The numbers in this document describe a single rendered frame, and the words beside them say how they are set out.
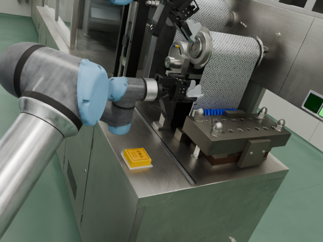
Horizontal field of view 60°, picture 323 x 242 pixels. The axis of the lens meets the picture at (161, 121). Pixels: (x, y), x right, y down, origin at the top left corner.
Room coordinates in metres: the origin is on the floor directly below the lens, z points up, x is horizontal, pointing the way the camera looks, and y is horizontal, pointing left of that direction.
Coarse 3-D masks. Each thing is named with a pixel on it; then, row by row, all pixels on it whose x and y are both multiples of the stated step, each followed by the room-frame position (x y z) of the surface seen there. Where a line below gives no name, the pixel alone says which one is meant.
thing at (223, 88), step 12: (204, 72) 0.97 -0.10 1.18; (216, 72) 1.00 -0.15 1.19; (228, 72) 1.03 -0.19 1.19; (240, 72) 1.06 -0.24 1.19; (204, 84) 0.98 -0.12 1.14; (216, 84) 1.01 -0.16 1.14; (228, 84) 1.04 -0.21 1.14; (240, 84) 1.08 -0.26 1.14; (204, 96) 0.99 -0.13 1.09; (216, 96) 1.02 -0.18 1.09; (228, 96) 1.05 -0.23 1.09; (240, 96) 1.09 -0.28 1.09; (192, 108) 0.96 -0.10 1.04; (204, 108) 1.00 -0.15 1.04; (216, 108) 1.03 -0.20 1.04; (228, 108) 1.07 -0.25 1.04
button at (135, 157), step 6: (126, 150) 0.75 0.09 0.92; (132, 150) 0.76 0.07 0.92; (138, 150) 0.77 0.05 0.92; (144, 150) 0.78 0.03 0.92; (126, 156) 0.74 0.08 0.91; (132, 156) 0.73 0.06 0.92; (138, 156) 0.74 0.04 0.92; (144, 156) 0.75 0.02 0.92; (132, 162) 0.70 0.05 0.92; (138, 162) 0.71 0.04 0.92; (144, 162) 0.72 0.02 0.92; (150, 162) 0.74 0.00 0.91
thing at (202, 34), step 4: (200, 32) 1.01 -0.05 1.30; (200, 36) 1.00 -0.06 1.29; (204, 36) 0.98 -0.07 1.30; (204, 40) 0.98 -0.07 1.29; (208, 40) 0.98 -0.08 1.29; (188, 44) 1.05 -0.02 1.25; (204, 44) 0.97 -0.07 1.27; (208, 44) 0.97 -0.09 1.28; (204, 48) 0.97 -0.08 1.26; (208, 48) 0.97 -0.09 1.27; (204, 52) 0.96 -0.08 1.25; (188, 56) 1.03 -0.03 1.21; (200, 56) 0.97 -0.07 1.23; (204, 56) 0.96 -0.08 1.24; (192, 60) 1.01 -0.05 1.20; (196, 60) 0.99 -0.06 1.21; (200, 60) 0.97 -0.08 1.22
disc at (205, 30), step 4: (200, 28) 1.03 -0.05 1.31; (204, 28) 1.01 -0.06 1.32; (204, 32) 1.01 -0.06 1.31; (208, 32) 0.99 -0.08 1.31; (208, 36) 0.99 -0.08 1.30; (212, 40) 0.97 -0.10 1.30; (212, 44) 0.96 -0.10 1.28; (212, 48) 0.96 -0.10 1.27; (208, 52) 0.96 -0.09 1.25; (208, 56) 0.96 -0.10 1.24; (204, 60) 0.97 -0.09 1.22; (208, 60) 0.96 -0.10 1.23; (192, 64) 1.02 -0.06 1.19; (196, 64) 1.00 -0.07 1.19; (200, 64) 0.98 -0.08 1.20; (204, 64) 0.96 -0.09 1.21; (196, 68) 1.00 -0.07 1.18; (200, 68) 0.98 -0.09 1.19
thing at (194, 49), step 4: (196, 36) 1.01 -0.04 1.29; (196, 40) 1.00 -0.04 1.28; (200, 40) 0.99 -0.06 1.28; (192, 44) 1.02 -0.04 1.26; (196, 44) 1.00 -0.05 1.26; (200, 44) 0.98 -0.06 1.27; (188, 48) 1.03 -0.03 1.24; (192, 48) 1.01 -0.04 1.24; (196, 48) 1.00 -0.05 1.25; (200, 48) 0.97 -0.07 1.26; (188, 52) 1.02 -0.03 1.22; (192, 52) 1.00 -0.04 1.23; (196, 52) 0.99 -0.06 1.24; (200, 52) 0.98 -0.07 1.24; (192, 56) 1.00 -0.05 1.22; (196, 56) 0.98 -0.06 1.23
